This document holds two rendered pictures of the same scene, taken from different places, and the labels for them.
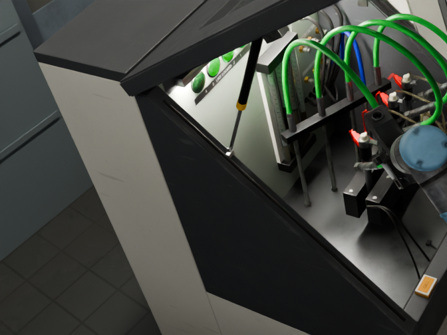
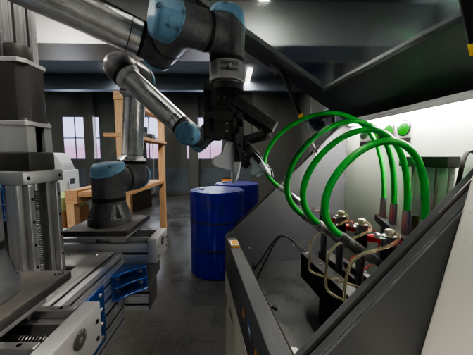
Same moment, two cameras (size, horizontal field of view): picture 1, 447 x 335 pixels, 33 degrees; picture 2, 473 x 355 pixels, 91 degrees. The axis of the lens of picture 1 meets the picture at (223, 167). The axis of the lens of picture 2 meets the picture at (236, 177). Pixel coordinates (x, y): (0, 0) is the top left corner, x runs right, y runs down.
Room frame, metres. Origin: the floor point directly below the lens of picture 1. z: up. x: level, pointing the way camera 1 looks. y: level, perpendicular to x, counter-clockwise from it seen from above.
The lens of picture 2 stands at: (1.51, -1.05, 1.29)
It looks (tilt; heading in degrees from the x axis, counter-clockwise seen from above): 5 degrees down; 125
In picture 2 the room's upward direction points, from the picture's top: straight up
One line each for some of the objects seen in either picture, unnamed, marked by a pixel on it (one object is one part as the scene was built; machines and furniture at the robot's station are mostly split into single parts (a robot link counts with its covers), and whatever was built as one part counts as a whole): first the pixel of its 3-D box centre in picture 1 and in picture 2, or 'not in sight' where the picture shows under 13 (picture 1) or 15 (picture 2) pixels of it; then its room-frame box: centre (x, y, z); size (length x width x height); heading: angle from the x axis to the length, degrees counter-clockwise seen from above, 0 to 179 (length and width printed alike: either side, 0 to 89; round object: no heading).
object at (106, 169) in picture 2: not in sight; (110, 178); (0.61, -0.61, 1.20); 0.13 x 0.12 x 0.14; 114
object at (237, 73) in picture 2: not in sight; (227, 75); (1.20, -0.64, 1.46); 0.08 x 0.08 x 0.05
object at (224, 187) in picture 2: not in sight; (228, 220); (-0.26, 1.27, 0.47); 1.27 x 0.78 x 0.93; 119
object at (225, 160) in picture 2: not in sight; (226, 163); (1.21, -0.66, 1.28); 0.06 x 0.03 x 0.09; 45
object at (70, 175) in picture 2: not in sight; (59, 179); (-5.83, 1.24, 0.69); 0.75 x 0.61 x 1.39; 34
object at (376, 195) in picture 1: (392, 175); (346, 304); (1.42, -0.42, 0.91); 0.34 x 0.10 x 0.15; 135
